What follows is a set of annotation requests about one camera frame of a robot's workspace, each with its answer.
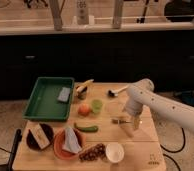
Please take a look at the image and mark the silver metal fork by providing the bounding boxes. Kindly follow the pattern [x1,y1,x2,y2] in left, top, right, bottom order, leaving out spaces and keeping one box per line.
[111,119,142,125]

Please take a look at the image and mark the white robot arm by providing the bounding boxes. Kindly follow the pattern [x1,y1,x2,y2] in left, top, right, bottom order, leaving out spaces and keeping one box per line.
[125,79,194,134]

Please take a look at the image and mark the small green cup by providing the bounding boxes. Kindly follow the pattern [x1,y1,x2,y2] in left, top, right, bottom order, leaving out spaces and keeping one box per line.
[91,99,103,114]

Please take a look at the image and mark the bunch of brown grapes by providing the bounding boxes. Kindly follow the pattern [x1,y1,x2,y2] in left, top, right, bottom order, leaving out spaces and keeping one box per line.
[79,143,105,162]

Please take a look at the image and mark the orange peach fruit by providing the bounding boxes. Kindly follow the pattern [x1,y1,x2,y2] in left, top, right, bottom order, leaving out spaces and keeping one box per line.
[78,103,91,116]

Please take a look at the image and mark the green chili pepper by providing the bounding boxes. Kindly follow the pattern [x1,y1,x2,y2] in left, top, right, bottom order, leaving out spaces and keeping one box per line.
[74,123,99,133]

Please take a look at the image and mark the dark blue object on floor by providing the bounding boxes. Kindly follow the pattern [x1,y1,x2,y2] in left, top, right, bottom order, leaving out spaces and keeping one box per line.
[180,92,194,107]

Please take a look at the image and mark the dark cabinet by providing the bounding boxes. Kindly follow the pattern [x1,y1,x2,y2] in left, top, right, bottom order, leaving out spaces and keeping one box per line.
[0,30,194,99]

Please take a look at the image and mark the grey folded cloth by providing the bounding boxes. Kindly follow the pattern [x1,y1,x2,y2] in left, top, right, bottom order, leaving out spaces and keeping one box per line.
[62,126,82,154]

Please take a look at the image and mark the blue sponge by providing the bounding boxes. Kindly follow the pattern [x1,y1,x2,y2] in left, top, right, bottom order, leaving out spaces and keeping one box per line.
[58,87,70,102]

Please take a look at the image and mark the orange plate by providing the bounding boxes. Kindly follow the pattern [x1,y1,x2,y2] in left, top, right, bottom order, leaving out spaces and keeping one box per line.
[53,129,85,160]

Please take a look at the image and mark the dark brown bowl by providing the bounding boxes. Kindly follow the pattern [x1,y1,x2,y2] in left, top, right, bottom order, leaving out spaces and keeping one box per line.
[26,124,54,151]

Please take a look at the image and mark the green plastic tray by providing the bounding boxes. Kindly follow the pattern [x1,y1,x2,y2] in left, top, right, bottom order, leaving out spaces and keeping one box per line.
[23,77,74,122]

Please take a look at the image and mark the wooden block in bowl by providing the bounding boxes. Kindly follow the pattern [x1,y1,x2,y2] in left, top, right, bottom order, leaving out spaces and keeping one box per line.
[31,124,50,149]

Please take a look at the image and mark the black clamp left edge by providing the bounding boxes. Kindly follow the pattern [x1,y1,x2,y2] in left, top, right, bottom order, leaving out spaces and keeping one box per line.
[6,129,22,171]

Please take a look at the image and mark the wooden handled brush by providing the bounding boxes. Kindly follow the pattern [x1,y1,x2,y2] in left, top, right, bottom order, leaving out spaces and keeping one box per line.
[108,86,128,97]

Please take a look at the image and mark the black cable on floor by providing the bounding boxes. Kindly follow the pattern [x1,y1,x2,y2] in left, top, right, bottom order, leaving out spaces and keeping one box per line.
[160,126,188,171]

